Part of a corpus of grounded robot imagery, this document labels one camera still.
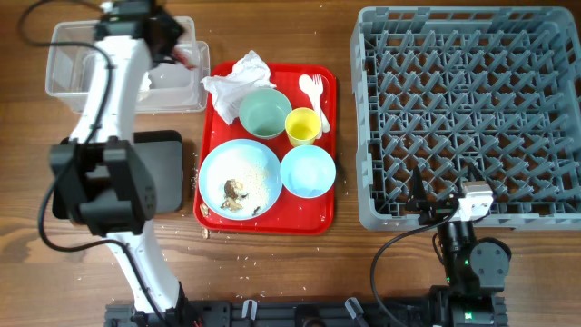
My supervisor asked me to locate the red serving tray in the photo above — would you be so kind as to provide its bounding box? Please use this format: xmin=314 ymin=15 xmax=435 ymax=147
xmin=193 ymin=62 xmax=338 ymax=235

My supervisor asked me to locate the grey dishwasher rack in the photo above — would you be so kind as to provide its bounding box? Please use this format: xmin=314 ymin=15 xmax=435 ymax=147
xmin=350 ymin=6 xmax=580 ymax=231

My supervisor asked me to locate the white plastic fork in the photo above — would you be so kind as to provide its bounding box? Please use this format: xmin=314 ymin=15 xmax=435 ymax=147
xmin=312 ymin=74 xmax=324 ymax=139

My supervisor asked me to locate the light blue bowl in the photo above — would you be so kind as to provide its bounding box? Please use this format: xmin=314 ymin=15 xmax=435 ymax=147
xmin=280 ymin=145 xmax=337 ymax=199

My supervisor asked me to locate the red snack wrapper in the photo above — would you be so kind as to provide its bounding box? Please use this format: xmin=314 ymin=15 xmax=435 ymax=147
xmin=172 ymin=48 xmax=197 ymax=70

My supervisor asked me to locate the yellow cup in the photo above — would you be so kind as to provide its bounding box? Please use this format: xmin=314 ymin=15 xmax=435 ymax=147
xmin=285 ymin=107 xmax=322 ymax=147

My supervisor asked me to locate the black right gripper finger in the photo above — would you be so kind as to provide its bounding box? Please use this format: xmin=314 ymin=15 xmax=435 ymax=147
xmin=406 ymin=166 xmax=428 ymax=211
xmin=467 ymin=163 xmax=486 ymax=182

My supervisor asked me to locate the light blue plate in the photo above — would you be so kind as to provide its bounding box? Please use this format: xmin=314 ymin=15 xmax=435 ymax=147
xmin=198 ymin=139 xmax=282 ymax=221

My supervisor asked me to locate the black plastic bin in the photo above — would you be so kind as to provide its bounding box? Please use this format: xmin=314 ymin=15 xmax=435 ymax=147
xmin=50 ymin=130 xmax=183 ymax=233

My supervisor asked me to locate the small white tissue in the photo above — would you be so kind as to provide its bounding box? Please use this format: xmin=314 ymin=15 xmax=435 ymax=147
xmin=138 ymin=73 xmax=152 ymax=98

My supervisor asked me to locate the clear plastic bin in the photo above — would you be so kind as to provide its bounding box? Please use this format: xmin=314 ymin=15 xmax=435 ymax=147
xmin=45 ymin=16 xmax=210 ymax=114

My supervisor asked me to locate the white plastic spoon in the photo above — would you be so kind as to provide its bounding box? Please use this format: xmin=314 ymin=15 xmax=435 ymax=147
xmin=299 ymin=74 xmax=330 ymax=133

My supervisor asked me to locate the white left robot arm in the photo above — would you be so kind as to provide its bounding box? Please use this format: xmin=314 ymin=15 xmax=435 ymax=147
xmin=46 ymin=1 xmax=195 ymax=326

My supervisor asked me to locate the white napkin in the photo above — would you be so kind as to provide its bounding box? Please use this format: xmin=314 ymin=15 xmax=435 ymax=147
xmin=201 ymin=50 xmax=276 ymax=125

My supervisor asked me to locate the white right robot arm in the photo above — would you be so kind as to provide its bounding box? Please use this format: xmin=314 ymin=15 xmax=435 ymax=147
xmin=406 ymin=164 xmax=512 ymax=326

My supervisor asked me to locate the green bowl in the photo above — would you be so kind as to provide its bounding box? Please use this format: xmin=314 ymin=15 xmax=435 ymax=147
xmin=239 ymin=88 xmax=292 ymax=140

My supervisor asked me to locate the black mounting rail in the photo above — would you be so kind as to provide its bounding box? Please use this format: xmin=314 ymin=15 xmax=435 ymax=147
xmin=103 ymin=297 xmax=508 ymax=327

